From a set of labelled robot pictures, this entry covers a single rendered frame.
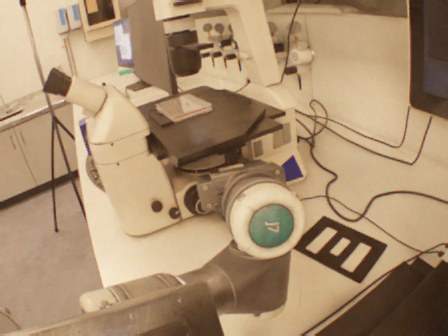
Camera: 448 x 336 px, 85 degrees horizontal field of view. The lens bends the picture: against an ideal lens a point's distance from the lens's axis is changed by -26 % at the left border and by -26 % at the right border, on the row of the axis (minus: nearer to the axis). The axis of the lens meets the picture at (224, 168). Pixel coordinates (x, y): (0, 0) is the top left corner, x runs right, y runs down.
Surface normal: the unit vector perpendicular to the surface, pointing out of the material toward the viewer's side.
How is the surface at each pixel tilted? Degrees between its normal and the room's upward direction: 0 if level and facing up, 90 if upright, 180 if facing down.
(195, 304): 57
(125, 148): 90
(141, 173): 90
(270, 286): 77
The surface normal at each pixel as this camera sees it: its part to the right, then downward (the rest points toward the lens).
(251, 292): 0.56, 0.11
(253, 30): 0.47, 0.38
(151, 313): 0.58, -0.29
